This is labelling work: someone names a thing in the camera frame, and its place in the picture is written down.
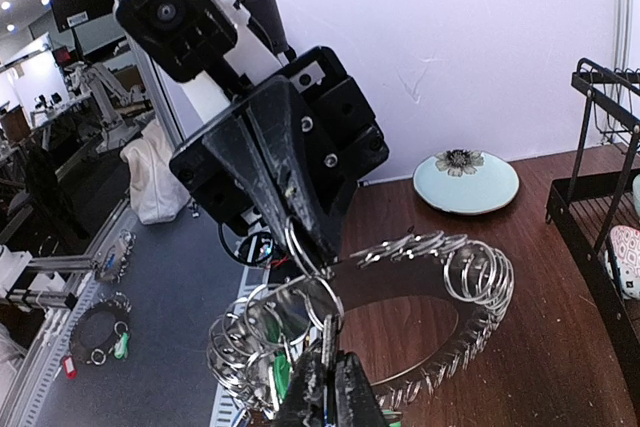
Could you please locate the black keyring disc with rings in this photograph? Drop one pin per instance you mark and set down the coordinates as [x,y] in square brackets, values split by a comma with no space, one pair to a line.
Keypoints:
[416,311]

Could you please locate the white bag on floor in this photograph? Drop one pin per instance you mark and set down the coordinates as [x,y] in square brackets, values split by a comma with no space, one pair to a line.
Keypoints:
[156,195]

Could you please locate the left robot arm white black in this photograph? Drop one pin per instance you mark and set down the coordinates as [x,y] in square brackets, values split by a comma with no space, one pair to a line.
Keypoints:
[293,148]

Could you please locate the silver key with black head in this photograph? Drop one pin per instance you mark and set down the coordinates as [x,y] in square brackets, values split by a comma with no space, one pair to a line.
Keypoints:
[330,341]

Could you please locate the pink patterned bowl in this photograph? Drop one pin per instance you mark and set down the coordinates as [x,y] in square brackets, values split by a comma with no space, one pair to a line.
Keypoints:
[622,260]

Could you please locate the left circuit board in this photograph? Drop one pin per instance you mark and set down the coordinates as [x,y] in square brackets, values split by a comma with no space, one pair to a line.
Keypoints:
[256,250]

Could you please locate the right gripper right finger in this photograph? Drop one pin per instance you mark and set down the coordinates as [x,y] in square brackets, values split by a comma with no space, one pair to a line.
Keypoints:
[356,404]

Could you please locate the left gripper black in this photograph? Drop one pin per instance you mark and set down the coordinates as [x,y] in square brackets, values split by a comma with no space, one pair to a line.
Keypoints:
[295,155]

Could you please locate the light teal plate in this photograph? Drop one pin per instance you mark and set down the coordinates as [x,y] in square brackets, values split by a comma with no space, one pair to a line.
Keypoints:
[466,182]

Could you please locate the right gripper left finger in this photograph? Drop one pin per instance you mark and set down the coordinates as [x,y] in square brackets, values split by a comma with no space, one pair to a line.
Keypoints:
[304,404]

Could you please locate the black wire dish rack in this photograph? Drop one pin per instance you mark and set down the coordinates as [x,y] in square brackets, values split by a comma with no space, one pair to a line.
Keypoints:
[585,208]

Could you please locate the left aluminium frame post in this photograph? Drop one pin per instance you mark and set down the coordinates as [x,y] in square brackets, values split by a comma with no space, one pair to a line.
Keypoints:
[158,94]

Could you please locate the green key tag on disc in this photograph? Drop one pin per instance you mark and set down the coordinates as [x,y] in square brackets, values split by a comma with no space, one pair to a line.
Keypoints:
[282,375]

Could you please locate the spare keyring disc on floor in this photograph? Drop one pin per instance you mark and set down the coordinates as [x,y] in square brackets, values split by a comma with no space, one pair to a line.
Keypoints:
[101,333]

